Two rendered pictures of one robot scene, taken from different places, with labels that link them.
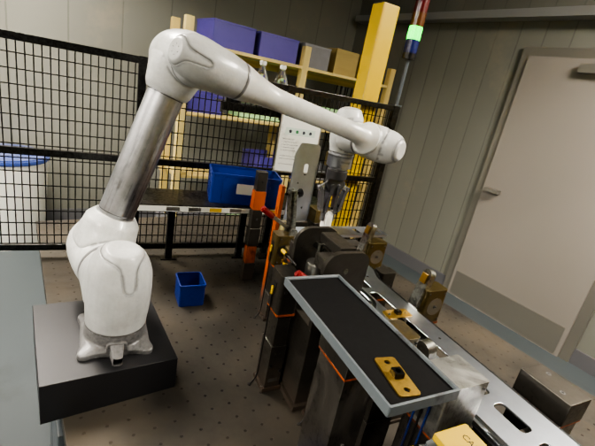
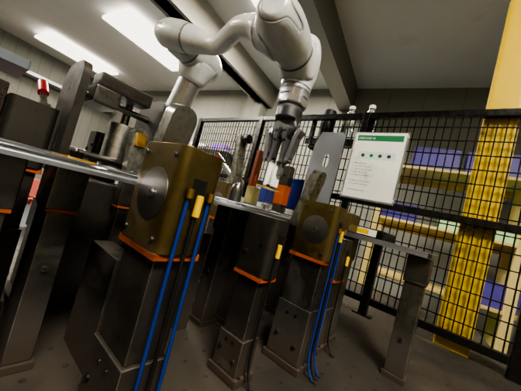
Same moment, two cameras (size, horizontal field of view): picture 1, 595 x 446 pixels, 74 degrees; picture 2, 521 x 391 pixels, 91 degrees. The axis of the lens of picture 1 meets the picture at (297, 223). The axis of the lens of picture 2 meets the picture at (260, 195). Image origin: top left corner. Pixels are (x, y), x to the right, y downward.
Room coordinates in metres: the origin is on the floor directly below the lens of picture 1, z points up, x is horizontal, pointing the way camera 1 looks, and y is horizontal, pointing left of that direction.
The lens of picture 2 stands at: (1.10, -0.77, 1.00)
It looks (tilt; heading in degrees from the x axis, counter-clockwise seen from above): 3 degrees up; 68
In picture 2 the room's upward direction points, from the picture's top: 15 degrees clockwise
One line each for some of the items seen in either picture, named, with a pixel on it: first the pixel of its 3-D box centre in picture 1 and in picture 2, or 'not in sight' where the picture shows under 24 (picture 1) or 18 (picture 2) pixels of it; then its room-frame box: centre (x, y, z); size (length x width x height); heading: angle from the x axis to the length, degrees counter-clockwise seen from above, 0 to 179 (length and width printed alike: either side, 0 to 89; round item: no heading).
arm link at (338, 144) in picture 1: (349, 130); (301, 61); (1.39, -0.11, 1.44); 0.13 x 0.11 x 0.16; 44
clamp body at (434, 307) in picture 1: (420, 332); (151, 297); (1.13, -0.46, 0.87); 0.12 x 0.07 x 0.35; 119
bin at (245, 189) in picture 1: (243, 186); (293, 195); (1.69, 0.27, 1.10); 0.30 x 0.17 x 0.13; 109
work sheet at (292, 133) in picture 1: (297, 142); (373, 167); (1.93, 0.07, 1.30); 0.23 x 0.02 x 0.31; 119
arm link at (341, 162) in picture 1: (339, 160); (292, 99); (1.40, -0.10, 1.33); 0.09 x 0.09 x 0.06
